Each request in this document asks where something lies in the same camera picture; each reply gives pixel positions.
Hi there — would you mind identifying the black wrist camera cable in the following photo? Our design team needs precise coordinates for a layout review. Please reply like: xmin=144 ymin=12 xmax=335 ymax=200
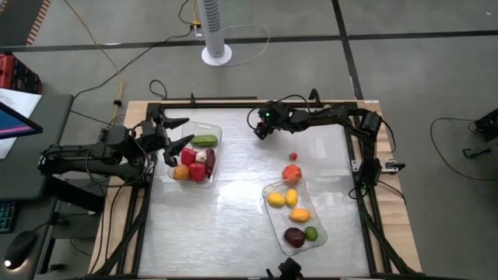
xmin=247 ymin=94 xmax=308 ymax=131

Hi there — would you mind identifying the grey desk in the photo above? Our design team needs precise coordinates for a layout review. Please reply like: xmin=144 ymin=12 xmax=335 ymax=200
xmin=0 ymin=83 xmax=75 ymax=201

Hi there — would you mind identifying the red bell pepper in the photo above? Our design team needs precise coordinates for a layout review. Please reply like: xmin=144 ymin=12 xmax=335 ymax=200
xmin=180 ymin=146 xmax=198 ymax=166
xmin=188 ymin=162 xmax=208 ymax=183

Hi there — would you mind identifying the yellow floor cable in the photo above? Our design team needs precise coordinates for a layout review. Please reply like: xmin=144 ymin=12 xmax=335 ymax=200
xmin=61 ymin=0 xmax=125 ymax=121

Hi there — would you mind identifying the thin black floor cable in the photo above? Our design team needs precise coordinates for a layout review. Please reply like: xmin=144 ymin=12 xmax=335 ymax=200
xmin=429 ymin=116 xmax=498 ymax=186

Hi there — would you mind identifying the white tower fan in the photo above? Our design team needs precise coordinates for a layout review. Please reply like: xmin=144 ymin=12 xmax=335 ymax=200
xmin=196 ymin=0 xmax=233 ymax=67

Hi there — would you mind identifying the dark purple eggplant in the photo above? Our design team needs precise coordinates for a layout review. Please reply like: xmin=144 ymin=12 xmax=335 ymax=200
xmin=205 ymin=148 xmax=216 ymax=179

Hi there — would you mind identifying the black metal bar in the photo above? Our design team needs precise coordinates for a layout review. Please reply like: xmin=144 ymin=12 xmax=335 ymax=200
xmin=162 ymin=96 xmax=258 ymax=102

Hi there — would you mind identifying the black floor device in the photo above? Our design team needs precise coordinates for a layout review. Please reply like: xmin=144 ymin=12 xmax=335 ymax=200
xmin=472 ymin=107 xmax=498 ymax=143

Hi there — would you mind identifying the black floor mat striped edge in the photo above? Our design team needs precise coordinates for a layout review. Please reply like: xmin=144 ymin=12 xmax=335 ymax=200
xmin=0 ymin=0 xmax=51 ymax=47

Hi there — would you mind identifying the computer monitor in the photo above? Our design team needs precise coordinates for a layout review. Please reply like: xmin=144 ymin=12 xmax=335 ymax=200
xmin=0 ymin=101 xmax=44 ymax=140

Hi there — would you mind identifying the clear plastic basket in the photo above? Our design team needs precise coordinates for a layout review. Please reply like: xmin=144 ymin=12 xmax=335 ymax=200
xmin=261 ymin=179 xmax=328 ymax=257
xmin=167 ymin=121 xmax=223 ymax=189

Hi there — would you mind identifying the black aluminium table frame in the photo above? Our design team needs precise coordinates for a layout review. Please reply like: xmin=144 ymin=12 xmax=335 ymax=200
xmin=91 ymin=99 xmax=419 ymax=279

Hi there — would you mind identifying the black keyboard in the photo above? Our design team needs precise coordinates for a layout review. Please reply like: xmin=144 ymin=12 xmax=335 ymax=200
xmin=0 ymin=200 xmax=17 ymax=234

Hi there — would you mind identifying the short looped black cable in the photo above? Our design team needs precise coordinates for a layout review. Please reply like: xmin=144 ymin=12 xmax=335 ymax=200
xmin=149 ymin=79 xmax=169 ymax=100

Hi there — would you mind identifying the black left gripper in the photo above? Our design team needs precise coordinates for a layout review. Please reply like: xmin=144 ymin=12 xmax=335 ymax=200
xmin=138 ymin=105 xmax=195 ymax=167

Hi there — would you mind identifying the red plastic crate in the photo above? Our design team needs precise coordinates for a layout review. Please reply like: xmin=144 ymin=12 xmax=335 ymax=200
xmin=0 ymin=54 xmax=43 ymax=95

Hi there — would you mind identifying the white paper sheet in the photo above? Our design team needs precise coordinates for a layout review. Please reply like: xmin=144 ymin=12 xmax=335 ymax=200
xmin=0 ymin=88 xmax=43 ymax=159

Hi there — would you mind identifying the black table-level camera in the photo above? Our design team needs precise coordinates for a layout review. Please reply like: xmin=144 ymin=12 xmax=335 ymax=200
xmin=265 ymin=257 xmax=304 ymax=280

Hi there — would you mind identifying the green cucumber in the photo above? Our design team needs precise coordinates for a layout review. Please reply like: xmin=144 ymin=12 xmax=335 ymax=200
xmin=189 ymin=134 xmax=219 ymax=149

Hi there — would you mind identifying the yellow lemon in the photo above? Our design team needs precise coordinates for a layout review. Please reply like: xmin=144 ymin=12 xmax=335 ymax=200
xmin=266 ymin=191 xmax=287 ymax=208
xmin=285 ymin=188 xmax=300 ymax=208

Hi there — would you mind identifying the yellow orange mango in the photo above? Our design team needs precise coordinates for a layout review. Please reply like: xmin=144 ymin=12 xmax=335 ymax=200
xmin=289 ymin=208 xmax=312 ymax=224

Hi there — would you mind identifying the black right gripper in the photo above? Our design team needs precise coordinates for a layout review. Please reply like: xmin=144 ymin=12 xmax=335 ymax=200
xmin=253 ymin=101 xmax=291 ymax=140

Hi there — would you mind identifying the black floor bracket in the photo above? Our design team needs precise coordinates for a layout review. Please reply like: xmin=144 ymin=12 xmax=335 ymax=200
xmin=461 ymin=146 xmax=492 ymax=159

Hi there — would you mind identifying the orange-red bell pepper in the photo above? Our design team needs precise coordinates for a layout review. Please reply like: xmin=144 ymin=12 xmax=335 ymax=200
xmin=282 ymin=163 xmax=303 ymax=185

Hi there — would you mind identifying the dark red apple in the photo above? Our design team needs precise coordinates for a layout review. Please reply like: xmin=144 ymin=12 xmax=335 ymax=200
xmin=283 ymin=226 xmax=307 ymax=249

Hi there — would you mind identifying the orange bell pepper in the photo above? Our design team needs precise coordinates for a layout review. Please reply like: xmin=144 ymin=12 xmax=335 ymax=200
xmin=173 ymin=164 xmax=191 ymax=181

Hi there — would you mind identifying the white fan cable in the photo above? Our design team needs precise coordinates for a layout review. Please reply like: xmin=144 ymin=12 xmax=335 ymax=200
xmin=221 ymin=24 xmax=272 ymax=68

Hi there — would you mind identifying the long black floor cable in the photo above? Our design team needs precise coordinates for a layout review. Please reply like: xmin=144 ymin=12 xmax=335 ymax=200
xmin=72 ymin=0 xmax=195 ymax=100

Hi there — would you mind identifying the black computer mouse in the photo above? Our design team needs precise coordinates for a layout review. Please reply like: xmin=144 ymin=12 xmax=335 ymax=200
xmin=3 ymin=230 xmax=38 ymax=271

